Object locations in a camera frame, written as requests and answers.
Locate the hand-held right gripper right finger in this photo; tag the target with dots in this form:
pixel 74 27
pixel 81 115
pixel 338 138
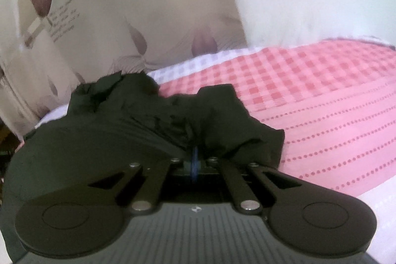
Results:
pixel 216 165

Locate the pink checked bedsheet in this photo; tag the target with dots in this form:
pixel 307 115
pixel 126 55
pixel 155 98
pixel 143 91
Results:
pixel 324 103

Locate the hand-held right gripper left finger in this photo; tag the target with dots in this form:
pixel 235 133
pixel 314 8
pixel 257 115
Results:
pixel 173 165

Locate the beige leaf print curtain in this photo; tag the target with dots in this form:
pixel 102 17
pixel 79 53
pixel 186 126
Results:
pixel 117 13

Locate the black garment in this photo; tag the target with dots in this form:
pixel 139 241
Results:
pixel 123 128

